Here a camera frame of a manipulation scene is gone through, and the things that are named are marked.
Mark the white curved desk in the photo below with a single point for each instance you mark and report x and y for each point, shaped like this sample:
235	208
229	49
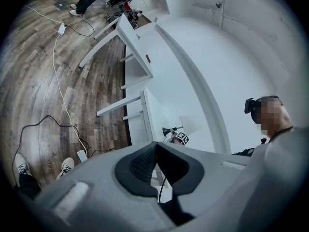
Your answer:
142	45

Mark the cluttered storage shelf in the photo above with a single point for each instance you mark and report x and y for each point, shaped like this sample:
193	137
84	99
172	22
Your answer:
128	11

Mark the round door knob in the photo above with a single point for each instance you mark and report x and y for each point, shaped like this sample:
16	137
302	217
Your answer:
219	4

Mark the black head-mounted camera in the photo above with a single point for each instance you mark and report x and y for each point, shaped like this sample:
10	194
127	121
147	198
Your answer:
248	105

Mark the white power strip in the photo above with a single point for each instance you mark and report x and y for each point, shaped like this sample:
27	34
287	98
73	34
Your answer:
82	156

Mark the person's white shoe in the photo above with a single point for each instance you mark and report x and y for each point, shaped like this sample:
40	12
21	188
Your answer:
66	167
21	164

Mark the person's head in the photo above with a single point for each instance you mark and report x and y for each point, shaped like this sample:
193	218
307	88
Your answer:
282	120

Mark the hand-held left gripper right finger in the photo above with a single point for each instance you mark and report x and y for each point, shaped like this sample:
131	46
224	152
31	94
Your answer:
212	178

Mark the white square table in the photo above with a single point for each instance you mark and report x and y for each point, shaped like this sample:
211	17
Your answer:
154	115

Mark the white power adapter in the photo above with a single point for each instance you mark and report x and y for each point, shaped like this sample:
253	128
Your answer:
61	29

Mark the dark red cloth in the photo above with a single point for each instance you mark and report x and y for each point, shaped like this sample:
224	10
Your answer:
148	58

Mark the person's right white shoe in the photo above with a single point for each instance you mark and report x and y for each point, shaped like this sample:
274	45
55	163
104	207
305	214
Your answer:
66	167

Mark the white shade table lamp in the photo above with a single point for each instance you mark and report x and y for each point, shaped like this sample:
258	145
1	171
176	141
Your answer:
190	123

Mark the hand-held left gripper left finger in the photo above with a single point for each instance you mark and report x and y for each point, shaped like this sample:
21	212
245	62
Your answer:
101	190

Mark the person's left white shoe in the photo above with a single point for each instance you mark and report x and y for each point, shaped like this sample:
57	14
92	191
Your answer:
21	164

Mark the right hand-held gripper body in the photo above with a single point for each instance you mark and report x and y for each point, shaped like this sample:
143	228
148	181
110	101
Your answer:
183	138

